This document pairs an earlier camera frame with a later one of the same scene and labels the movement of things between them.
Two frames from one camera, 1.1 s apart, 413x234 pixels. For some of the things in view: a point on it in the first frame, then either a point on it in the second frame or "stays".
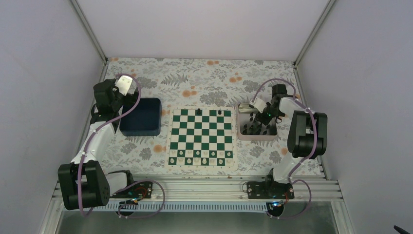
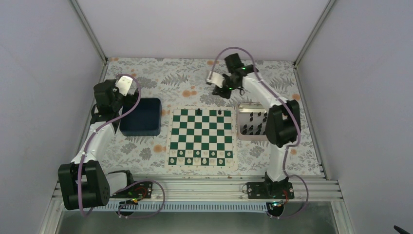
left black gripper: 131,99 stays
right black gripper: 260,118 -> 226,95
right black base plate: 258,190 stays
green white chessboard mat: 201,137 stays
